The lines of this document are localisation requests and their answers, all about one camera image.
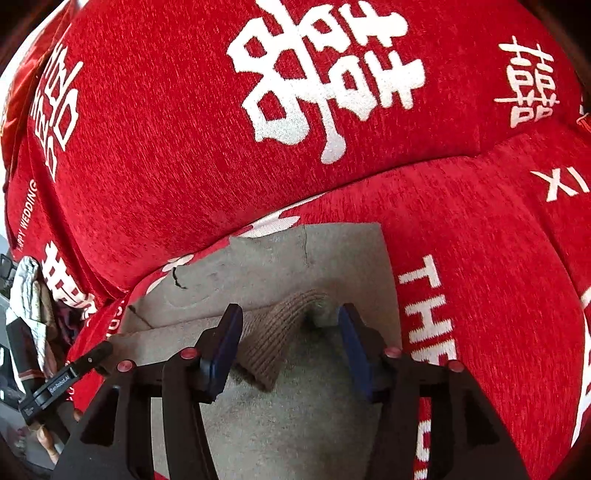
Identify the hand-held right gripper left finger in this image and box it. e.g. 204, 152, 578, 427
51, 303, 244, 480

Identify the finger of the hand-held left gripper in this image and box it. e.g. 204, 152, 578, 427
69, 340, 115, 374

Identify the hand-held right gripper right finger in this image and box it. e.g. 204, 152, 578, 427
338, 303, 529, 480

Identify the grey knit sweater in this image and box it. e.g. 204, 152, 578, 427
99, 223, 402, 480

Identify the person's left hand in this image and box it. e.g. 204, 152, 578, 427
28, 404, 84, 467

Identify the dark patterned cloth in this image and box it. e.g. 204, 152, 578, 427
51, 300, 90, 347

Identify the silver white crumpled cloth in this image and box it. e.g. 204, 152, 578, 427
4, 256, 61, 384

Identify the shiny red cloth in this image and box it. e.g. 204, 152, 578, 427
0, 28, 61, 185

